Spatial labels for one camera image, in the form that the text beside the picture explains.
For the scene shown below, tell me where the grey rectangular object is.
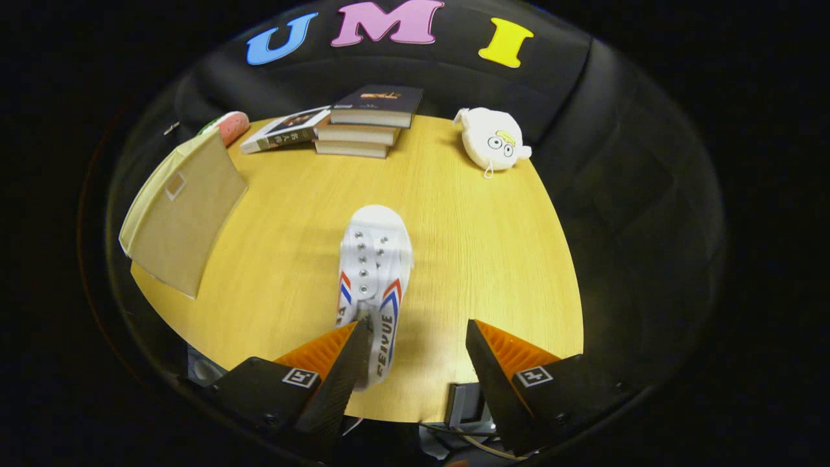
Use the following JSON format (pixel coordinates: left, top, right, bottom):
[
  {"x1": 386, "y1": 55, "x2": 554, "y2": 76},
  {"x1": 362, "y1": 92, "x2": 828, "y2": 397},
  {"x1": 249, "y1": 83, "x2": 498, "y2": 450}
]
[{"x1": 444, "y1": 383, "x2": 497, "y2": 429}]

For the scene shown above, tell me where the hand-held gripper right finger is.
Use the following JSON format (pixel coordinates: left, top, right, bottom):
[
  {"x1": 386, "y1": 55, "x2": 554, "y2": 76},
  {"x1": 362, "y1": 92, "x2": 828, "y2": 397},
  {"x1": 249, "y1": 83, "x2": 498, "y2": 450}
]
[{"x1": 465, "y1": 319, "x2": 628, "y2": 457}]

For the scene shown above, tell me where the white cartoon face plush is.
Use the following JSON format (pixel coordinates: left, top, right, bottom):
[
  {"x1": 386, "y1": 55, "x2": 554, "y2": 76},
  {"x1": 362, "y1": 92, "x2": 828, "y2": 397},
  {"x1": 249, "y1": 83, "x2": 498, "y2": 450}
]
[{"x1": 453, "y1": 107, "x2": 532, "y2": 179}]

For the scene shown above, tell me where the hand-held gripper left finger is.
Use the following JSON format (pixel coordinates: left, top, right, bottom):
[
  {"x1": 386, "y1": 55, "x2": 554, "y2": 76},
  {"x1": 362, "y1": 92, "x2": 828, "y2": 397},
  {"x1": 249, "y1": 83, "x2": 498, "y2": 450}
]
[{"x1": 213, "y1": 321, "x2": 372, "y2": 448}]

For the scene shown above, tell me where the white cover book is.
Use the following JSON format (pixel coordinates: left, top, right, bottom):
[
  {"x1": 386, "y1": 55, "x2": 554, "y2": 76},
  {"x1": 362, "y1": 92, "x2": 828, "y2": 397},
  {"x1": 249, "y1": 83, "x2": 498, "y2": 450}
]
[{"x1": 239, "y1": 106, "x2": 331, "y2": 155}]

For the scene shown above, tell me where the dark cover book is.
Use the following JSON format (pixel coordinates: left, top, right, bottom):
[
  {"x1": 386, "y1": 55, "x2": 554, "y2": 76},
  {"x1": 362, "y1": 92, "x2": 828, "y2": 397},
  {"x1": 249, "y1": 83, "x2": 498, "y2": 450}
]
[{"x1": 329, "y1": 84, "x2": 423, "y2": 129}]

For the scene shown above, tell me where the tan cover book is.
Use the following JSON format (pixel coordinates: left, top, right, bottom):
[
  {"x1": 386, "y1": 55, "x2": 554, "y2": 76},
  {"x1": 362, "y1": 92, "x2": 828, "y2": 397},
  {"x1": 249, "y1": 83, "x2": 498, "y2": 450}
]
[{"x1": 314, "y1": 139, "x2": 391, "y2": 159}]

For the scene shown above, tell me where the watermelon slice plush toy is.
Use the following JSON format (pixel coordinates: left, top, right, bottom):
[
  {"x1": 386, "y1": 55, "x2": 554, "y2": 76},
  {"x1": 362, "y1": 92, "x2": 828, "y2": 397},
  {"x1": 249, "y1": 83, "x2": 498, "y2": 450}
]
[{"x1": 198, "y1": 111, "x2": 250, "y2": 147}]

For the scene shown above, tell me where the pale cable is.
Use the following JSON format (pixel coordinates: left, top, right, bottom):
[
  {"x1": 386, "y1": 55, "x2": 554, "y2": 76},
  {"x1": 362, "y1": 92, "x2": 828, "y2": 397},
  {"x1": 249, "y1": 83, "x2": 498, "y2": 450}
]
[{"x1": 418, "y1": 422, "x2": 526, "y2": 461}]

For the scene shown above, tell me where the grey round object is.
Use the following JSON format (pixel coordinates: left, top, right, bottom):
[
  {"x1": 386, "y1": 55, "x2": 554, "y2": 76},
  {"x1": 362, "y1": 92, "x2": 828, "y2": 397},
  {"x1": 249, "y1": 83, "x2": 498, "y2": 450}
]
[{"x1": 188, "y1": 347, "x2": 228, "y2": 387}]

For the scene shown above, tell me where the white canvas shoe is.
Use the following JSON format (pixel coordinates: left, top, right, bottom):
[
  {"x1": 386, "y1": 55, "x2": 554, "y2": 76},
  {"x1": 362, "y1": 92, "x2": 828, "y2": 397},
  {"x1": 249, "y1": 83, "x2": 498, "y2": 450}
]
[{"x1": 335, "y1": 205, "x2": 414, "y2": 392}]

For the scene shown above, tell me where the beige fabric storage box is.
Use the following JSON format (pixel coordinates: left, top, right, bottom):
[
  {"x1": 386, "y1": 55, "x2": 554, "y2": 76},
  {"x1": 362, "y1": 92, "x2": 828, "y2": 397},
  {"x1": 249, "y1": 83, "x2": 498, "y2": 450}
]
[{"x1": 119, "y1": 130, "x2": 249, "y2": 300}]

